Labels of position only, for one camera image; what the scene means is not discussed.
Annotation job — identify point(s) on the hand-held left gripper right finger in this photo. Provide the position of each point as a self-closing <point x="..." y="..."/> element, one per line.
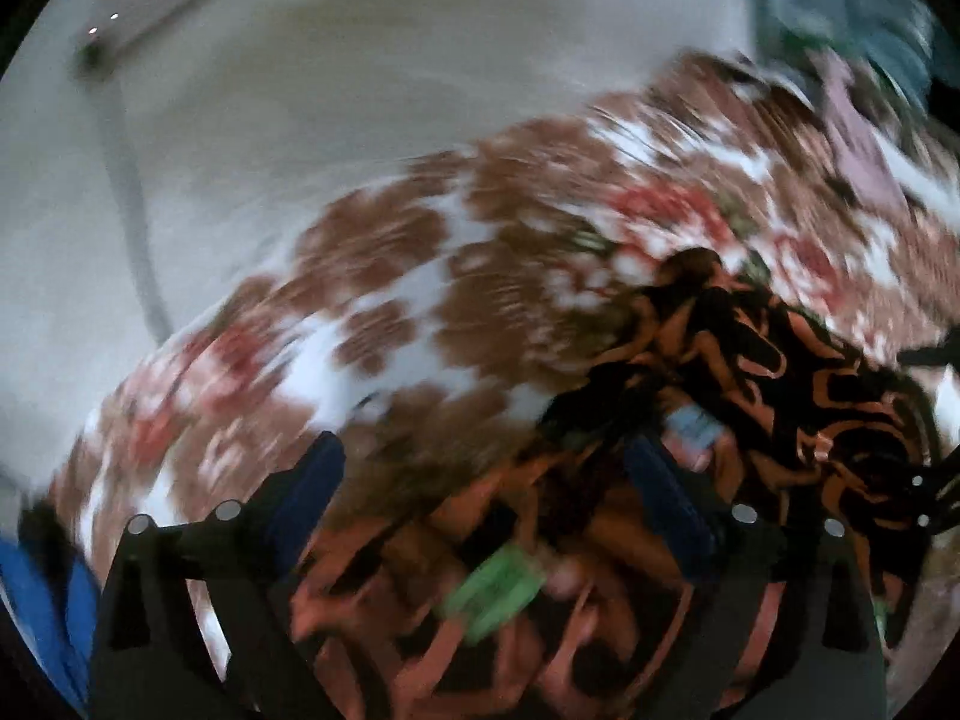
<point x="667" y="487"/>

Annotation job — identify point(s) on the blue cloth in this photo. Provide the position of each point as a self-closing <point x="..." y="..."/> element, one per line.
<point x="45" y="615"/>

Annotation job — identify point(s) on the brown floral blanket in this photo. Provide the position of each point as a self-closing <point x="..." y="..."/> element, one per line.
<point x="487" y="277"/>

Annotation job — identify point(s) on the teal cloth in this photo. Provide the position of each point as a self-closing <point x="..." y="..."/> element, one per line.
<point x="870" y="7"/>

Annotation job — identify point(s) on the pink cloth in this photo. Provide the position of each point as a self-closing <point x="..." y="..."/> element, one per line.
<point x="862" y="150"/>

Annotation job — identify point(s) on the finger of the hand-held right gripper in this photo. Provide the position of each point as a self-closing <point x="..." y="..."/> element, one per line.
<point x="937" y="487"/>
<point x="934" y="356"/>

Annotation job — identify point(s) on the black garment with orange print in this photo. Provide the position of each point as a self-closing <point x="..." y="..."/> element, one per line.
<point x="750" y="360"/>

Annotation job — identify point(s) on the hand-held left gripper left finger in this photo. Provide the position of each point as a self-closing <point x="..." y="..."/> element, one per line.
<point x="315" y="480"/>

